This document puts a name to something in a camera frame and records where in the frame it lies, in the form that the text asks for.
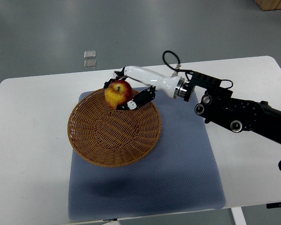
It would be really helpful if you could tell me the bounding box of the white table leg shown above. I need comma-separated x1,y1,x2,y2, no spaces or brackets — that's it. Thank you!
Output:
231,207,247,225

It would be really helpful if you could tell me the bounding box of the black cable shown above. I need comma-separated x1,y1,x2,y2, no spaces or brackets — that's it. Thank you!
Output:
162,50,234,88

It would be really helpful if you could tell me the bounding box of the blue grey mat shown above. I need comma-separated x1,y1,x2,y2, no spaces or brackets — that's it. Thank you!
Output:
68,91,226,221

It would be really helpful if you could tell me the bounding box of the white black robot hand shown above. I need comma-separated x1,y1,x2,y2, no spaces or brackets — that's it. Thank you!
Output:
104,66,185,110

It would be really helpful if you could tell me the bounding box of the black table control panel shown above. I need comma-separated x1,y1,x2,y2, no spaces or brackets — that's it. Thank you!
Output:
266,202,281,209

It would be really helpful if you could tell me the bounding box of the red yellow apple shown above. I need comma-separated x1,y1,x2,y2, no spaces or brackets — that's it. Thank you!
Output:
104,80,133,110

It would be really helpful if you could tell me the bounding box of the brown wicker basket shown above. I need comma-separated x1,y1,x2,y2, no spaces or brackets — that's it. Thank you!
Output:
67,89,162,167

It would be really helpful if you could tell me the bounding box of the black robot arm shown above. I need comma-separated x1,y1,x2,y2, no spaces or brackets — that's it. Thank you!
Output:
176,70,281,144

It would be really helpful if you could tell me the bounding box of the upper metal floor plate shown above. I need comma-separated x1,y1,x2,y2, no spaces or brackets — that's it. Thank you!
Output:
84,50,96,59

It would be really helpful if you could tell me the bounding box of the wooden box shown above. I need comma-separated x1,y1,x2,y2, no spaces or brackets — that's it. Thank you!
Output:
255,0,281,11

